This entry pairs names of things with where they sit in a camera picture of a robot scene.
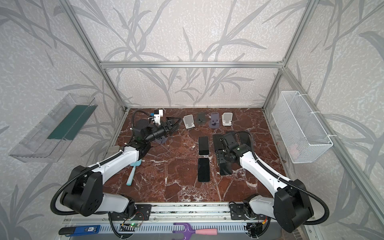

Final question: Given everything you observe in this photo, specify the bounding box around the white wire mesh basket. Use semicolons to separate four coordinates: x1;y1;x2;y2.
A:
272;91;333;164

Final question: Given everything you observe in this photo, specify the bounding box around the white phone stand front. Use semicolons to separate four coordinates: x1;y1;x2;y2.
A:
183;115;195;130

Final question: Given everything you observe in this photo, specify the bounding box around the blue handled tool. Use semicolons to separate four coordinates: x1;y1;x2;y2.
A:
58;225;101;237

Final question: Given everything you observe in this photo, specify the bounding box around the teal silicone spatula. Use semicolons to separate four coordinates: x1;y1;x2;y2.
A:
126;159;142;186

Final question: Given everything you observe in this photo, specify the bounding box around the clear plastic wall tray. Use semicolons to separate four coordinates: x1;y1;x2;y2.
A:
9;94;98;163

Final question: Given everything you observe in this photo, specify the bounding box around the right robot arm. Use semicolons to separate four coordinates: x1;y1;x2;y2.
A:
213;131;330;233

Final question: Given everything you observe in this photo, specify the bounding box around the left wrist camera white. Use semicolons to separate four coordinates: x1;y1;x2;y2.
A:
150;109;164;125

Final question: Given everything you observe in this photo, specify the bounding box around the purple pink fork tool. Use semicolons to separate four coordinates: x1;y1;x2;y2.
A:
172;223;218;240

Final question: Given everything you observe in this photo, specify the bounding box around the purple round phone stand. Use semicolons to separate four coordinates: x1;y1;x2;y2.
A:
209;112;220;129

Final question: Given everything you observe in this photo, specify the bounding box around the black phone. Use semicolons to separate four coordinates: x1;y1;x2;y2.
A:
198;136;210;156
238;132;252;147
213;134;224;153
198;158;211;183
219;163;233;176

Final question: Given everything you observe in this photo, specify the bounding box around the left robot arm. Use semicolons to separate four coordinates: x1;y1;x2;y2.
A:
50;117;182;217

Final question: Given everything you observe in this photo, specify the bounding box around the dark grey round stand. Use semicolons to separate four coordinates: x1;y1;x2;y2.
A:
197;112;207;126

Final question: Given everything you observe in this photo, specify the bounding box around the white phone stand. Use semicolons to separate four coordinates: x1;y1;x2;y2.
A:
183;115;195;130
222;112;233;127

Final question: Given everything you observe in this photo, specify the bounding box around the aluminium mounting rail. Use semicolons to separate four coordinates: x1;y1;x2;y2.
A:
98;201;310;224

